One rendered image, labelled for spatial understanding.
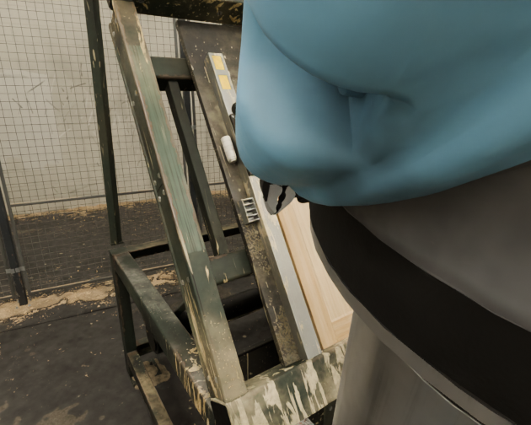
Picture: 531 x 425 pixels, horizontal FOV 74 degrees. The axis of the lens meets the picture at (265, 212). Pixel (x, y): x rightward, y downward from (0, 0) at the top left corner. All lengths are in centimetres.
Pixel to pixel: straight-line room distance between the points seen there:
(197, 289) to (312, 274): 37
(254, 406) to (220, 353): 15
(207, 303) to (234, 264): 18
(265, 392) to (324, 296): 33
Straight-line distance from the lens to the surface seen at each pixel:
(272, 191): 63
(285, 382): 98
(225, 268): 101
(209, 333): 89
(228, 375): 91
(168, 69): 123
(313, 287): 108
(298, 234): 109
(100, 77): 172
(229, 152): 106
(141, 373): 215
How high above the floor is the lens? 157
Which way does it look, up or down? 18 degrees down
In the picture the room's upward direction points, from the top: straight up
